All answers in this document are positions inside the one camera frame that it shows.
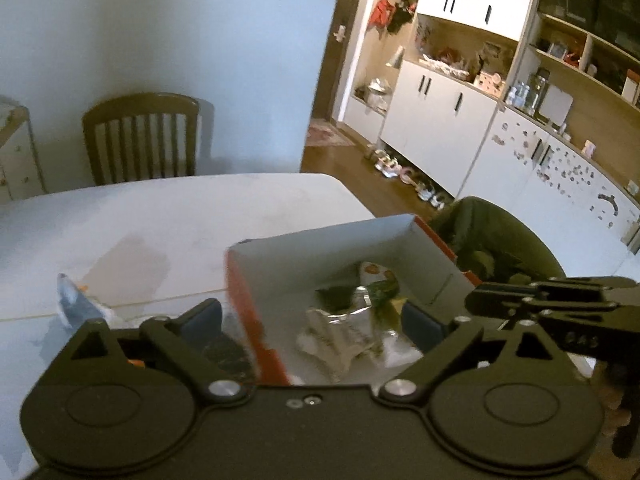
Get shoes on floor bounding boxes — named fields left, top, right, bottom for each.
left=364, top=144, right=454, bottom=211

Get dark wooden chair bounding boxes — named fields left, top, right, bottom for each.
left=82, top=92, right=200, bottom=185

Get red clothes hanging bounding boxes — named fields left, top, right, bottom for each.
left=367, top=0, right=416, bottom=35

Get silver foil packet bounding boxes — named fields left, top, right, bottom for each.
left=296, top=286, right=383, bottom=382

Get red cardboard shoe box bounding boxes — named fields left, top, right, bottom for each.
left=226, top=214, right=477, bottom=388

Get white bag with dark label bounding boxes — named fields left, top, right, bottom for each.
left=56, top=273, right=125, bottom=332

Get red orange toy figure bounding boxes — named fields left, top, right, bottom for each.
left=127, top=359, right=146, bottom=368

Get dark green chair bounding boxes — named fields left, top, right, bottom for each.
left=430, top=196, right=566, bottom=285

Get white wall cabinet unit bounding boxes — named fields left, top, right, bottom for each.
left=333, top=0, right=639, bottom=278

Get white sideboard with drawers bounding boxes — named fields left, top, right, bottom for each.
left=0, top=102, right=47, bottom=205

